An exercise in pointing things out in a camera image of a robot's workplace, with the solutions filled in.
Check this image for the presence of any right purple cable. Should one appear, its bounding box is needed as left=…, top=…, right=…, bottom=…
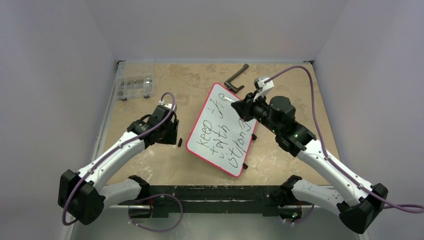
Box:
left=264, top=65, right=424, bottom=214

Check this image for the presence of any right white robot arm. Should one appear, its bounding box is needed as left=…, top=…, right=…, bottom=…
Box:
left=230, top=93, right=389, bottom=234

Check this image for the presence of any red framed whiteboard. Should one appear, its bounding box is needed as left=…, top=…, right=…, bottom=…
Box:
left=185, top=83, right=258, bottom=177

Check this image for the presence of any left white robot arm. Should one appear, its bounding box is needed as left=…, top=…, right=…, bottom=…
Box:
left=58, top=103, right=179, bottom=226

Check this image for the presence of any black crank handle tool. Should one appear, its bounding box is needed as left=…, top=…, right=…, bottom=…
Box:
left=223, top=63, right=250, bottom=95

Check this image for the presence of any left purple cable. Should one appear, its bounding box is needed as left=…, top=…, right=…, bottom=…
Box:
left=61, top=92, right=176, bottom=227

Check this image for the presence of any clear plastic screw box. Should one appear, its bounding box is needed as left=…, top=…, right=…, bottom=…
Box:
left=115, top=73, right=155, bottom=101

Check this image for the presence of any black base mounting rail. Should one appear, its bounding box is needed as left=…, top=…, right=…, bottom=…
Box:
left=121, top=185, right=303, bottom=221

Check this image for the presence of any black marker cap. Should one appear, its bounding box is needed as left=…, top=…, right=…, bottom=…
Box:
left=177, top=138, right=183, bottom=147

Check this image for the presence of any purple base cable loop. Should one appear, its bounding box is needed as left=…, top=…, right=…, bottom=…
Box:
left=128, top=193, right=184, bottom=232

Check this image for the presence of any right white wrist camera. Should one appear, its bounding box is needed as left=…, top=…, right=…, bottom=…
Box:
left=253, top=76, right=275, bottom=102

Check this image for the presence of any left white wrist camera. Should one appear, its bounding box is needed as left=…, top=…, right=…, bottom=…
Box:
left=159, top=101, right=177, bottom=113

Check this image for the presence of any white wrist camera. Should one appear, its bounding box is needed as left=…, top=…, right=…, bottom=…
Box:
left=253, top=76, right=275, bottom=102
left=159, top=101, right=177, bottom=113

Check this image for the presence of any black white marker pen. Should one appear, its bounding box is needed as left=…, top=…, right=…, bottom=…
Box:
left=223, top=96, right=236, bottom=103

